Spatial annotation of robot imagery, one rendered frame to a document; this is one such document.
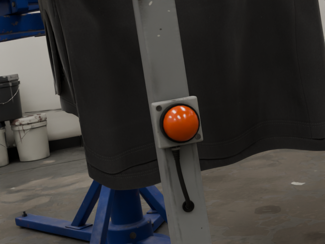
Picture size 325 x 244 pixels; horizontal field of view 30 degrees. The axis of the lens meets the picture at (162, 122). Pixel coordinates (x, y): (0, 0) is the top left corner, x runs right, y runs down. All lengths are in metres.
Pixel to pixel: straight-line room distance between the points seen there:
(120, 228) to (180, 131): 1.70
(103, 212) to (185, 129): 1.55
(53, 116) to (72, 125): 0.19
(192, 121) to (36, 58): 4.96
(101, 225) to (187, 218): 1.46
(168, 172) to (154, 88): 0.09
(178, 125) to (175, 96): 0.05
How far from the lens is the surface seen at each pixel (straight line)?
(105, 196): 2.19
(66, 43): 0.93
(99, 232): 2.11
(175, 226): 0.68
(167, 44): 0.66
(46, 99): 5.57
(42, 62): 5.56
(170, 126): 0.62
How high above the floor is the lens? 0.73
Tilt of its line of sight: 6 degrees down
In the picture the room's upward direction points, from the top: 9 degrees counter-clockwise
